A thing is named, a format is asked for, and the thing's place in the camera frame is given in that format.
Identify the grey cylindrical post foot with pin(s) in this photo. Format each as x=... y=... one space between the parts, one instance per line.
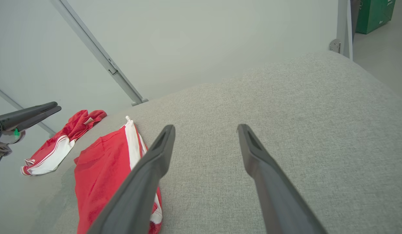
x=140 y=102

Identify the green box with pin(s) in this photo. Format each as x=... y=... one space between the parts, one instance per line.
x=374 y=16

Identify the slanted grey metal post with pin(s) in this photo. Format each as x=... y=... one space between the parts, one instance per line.
x=97 y=50

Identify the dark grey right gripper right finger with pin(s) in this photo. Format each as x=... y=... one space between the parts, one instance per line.
x=275 y=195

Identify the thin slanted grey rail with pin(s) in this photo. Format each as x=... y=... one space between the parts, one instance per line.
x=12 y=103

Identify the grey metal hinge bracket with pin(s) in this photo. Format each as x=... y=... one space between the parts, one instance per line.
x=334 y=46

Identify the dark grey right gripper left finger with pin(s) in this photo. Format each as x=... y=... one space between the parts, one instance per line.
x=139 y=182

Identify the upright grey metal post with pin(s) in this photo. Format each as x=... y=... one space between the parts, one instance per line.
x=344 y=26

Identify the red shirt with white sleeves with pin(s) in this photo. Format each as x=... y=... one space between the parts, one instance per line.
x=48 y=159

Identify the red shorts with 23 print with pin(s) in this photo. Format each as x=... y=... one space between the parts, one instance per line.
x=97 y=175

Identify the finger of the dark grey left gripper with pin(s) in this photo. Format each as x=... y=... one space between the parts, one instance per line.
x=19 y=115
x=38 y=117

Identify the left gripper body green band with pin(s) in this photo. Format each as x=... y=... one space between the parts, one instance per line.
x=6 y=138

